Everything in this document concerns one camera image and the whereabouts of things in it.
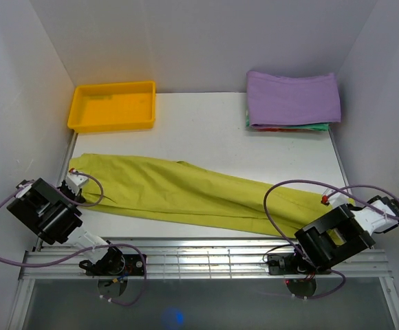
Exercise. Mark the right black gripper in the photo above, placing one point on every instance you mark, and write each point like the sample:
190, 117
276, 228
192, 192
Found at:
350, 207

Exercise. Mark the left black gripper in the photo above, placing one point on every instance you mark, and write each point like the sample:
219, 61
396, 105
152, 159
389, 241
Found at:
78, 198

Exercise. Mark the yellow-green trousers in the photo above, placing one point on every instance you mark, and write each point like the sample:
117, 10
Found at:
180, 192

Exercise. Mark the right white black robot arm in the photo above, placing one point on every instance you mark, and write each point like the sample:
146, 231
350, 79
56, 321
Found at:
346, 230

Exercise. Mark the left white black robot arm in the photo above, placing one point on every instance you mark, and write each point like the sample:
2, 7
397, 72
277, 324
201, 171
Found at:
53, 215

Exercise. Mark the folded purple trousers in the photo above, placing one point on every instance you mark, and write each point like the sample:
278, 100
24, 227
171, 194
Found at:
279, 101

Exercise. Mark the folded green garment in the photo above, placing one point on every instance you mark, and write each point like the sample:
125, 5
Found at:
316, 126

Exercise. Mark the yellow plastic tray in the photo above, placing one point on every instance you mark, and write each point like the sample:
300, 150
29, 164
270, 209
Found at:
121, 106

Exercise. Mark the folded red garment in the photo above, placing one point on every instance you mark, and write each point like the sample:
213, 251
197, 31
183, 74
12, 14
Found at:
278, 129

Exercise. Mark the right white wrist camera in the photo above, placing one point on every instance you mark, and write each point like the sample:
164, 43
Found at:
335, 199

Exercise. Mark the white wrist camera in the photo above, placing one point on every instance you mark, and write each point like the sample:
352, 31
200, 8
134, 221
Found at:
335, 199
75, 181

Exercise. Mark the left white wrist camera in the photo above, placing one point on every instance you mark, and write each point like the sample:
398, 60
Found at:
75, 181

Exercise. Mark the aluminium rail frame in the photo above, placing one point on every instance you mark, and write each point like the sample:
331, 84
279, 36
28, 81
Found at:
204, 278

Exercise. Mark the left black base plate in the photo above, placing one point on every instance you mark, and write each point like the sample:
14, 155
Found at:
126, 265

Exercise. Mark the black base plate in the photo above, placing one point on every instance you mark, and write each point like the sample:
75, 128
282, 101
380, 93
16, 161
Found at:
126, 265
291, 263

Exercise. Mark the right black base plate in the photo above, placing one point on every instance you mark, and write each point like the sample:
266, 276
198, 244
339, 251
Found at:
291, 263

